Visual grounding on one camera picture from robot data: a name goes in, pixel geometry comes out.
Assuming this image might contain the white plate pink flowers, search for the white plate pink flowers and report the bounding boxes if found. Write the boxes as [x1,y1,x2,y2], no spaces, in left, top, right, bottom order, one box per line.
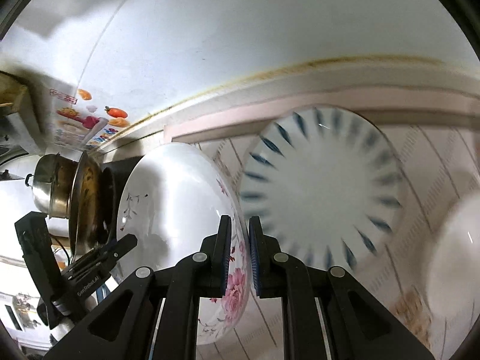
[112,143,251,345]

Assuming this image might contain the wok with lid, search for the wok with lid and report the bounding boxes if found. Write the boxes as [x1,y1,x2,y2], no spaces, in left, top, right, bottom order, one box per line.
[68,152,116,260]

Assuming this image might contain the steel pot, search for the steel pot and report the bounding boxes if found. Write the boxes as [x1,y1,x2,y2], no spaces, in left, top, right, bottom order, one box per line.
[25,154,78,219]

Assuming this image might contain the plain white bowl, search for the plain white bowl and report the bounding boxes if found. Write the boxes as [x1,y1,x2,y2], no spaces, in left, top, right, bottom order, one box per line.
[425,192,479,318]

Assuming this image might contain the white plate blue leaf pattern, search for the white plate blue leaf pattern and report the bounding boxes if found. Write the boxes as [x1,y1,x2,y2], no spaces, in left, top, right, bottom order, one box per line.
[238,106,407,272]

